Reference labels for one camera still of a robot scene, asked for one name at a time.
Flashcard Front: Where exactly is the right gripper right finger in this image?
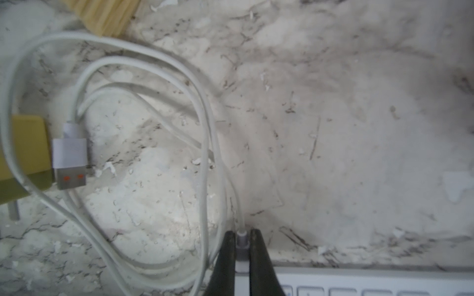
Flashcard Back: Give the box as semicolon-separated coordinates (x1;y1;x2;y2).
249;229;285;296

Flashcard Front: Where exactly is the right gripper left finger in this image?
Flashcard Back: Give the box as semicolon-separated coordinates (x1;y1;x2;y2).
203;231;237;296

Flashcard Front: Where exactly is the white keyboard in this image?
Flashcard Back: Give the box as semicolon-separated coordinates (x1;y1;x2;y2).
234;260;474;296

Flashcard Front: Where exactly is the white USB cable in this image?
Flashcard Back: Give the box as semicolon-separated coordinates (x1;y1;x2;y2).
0;31;249;296

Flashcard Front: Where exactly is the yellow USB charger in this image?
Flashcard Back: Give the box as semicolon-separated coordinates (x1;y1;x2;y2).
1;115;54;221

